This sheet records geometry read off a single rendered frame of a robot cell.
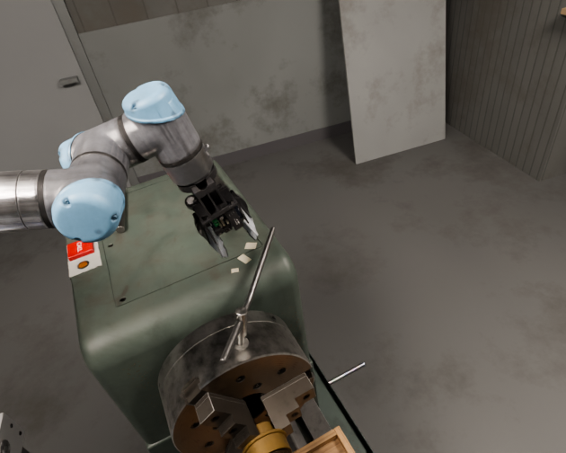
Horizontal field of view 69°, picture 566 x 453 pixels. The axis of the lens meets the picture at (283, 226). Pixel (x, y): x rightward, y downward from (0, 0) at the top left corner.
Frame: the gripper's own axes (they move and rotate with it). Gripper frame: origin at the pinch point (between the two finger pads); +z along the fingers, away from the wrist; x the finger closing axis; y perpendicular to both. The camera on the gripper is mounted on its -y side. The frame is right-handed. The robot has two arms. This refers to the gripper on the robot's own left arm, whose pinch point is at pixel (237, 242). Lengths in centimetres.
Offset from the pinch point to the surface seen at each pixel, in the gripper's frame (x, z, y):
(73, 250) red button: -35.5, 0.5, -31.0
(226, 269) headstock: -5.2, 8.9, -4.2
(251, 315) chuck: -5.9, 12.5, 7.9
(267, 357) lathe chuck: -6.9, 12.4, 18.5
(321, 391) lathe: -3, 83, -4
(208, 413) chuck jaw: -20.5, 11.2, 22.0
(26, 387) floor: -137, 107, -113
